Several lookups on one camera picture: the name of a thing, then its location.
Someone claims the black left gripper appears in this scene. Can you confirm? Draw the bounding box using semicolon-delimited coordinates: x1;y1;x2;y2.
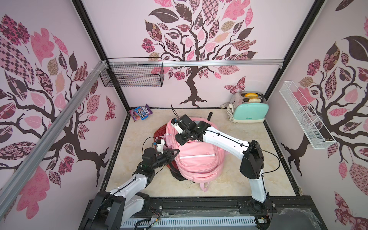
150;149;179;170

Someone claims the red backpack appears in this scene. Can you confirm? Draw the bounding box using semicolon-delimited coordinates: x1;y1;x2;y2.
153;124;179;173

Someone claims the pink backpack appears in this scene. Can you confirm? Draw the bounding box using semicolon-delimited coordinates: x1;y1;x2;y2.
164;122;225;192

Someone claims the black backpack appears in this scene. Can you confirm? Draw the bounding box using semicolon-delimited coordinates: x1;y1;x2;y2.
165;122;216;181

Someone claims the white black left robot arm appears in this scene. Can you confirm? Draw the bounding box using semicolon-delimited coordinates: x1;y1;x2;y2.
79;148;180;230

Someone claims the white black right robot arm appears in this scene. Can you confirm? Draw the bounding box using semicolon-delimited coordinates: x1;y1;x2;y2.
171;115;267;213

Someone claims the blue M&M's candy bag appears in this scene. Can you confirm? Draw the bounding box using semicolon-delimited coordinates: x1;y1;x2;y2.
134;106;149;120

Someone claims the pink red candy bag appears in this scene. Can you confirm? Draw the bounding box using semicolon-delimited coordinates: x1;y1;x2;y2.
128;109;140;122

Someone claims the purple Skittles candy bag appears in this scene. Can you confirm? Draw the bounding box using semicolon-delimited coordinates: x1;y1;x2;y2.
141;104;153;116

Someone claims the mint green toaster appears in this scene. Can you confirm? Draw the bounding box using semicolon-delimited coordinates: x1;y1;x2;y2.
230;91;269;123

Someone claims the white toaster power cord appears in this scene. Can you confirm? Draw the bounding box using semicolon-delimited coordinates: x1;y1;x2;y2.
220;103;236;124

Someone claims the aluminium rail back wall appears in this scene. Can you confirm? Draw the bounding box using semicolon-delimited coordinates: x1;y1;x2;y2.
109;59;284;67

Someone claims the aluminium rail wall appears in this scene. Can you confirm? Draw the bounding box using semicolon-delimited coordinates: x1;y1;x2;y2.
109;59;284;67
0;61;107;219

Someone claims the black wire basket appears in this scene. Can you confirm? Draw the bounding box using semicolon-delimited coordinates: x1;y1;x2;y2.
100;57;164;87

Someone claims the white slotted cable duct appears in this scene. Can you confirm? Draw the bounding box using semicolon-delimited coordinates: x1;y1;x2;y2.
121;216;257;229

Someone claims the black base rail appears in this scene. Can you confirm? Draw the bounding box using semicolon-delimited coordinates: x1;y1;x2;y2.
134;195;318;217

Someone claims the white wire shelf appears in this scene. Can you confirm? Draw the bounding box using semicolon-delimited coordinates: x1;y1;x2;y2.
279;81;337;150

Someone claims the aluminium rail left wall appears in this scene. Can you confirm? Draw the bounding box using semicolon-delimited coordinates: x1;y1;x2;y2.
0;61;107;219

